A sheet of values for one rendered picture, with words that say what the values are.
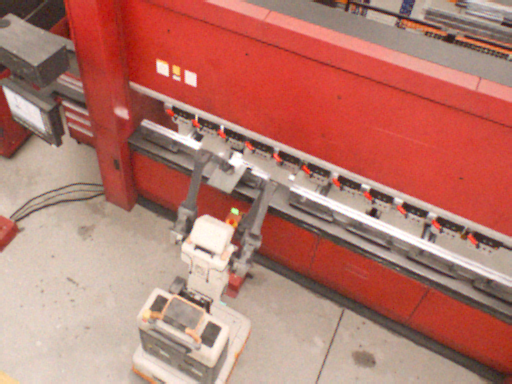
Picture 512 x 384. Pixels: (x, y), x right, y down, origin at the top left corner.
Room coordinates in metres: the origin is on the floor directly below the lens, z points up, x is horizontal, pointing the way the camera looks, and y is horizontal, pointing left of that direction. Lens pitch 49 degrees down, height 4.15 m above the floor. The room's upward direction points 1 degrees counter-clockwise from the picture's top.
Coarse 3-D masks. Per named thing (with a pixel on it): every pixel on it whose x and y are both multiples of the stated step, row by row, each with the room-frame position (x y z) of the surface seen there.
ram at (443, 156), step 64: (128, 0) 2.85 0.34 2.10; (128, 64) 2.88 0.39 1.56; (192, 64) 2.62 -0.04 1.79; (256, 64) 2.41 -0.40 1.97; (320, 64) 2.23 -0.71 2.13; (256, 128) 2.38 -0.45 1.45; (320, 128) 2.18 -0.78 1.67; (384, 128) 2.01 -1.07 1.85; (448, 128) 1.87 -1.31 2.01; (384, 192) 1.95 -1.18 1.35; (448, 192) 1.80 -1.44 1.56
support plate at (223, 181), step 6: (216, 168) 2.41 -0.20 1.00; (240, 168) 2.41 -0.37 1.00; (216, 174) 2.36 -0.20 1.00; (222, 174) 2.36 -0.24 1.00; (228, 174) 2.36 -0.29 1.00; (234, 174) 2.35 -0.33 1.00; (240, 174) 2.36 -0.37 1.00; (210, 180) 2.31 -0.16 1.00; (216, 180) 2.31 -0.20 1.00; (222, 180) 2.30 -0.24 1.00; (228, 180) 2.30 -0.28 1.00; (234, 180) 2.30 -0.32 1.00; (216, 186) 2.26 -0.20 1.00; (222, 186) 2.25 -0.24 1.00; (228, 186) 2.25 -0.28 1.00; (228, 192) 2.21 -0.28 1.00
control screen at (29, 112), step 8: (8, 96) 2.67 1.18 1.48; (16, 96) 2.60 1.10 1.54; (16, 104) 2.62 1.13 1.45; (24, 104) 2.56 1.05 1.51; (32, 104) 2.51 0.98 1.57; (16, 112) 2.65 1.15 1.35; (24, 112) 2.58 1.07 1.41; (32, 112) 2.52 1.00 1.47; (32, 120) 2.54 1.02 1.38; (40, 120) 2.49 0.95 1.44; (40, 128) 2.50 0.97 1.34
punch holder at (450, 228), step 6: (438, 216) 1.79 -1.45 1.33; (438, 222) 1.78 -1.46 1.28; (444, 222) 1.76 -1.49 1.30; (450, 222) 1.75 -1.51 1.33; (432, 228) 1.78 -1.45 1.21; (444, 228) 1.75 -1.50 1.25; (450, 228) 1.74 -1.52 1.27; (456, 228) 1.73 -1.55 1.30; (462, 228) 1.71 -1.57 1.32; (438, 234) 1.76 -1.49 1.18; (444, 234) 1.74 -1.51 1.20; (450, 234) 1.73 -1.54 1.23; (456, 234) 1.72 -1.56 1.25
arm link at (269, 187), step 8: (264, 184) 2.00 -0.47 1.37; (272, 184) 1.99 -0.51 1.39; (264, 192) 1.95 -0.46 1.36; (272, 192) 1.95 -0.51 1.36; (264, 200) 1.90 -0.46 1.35; (264, 208) 1.85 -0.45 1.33; (256, 216) 1.82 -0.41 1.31; (264, 216) 1.81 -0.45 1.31; (256, 224) 1.77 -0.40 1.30; (248, 232) 1.73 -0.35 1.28; (256, 232) 1.72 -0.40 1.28; (256, 240) 1.68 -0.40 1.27; (256, 248) 1.64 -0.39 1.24
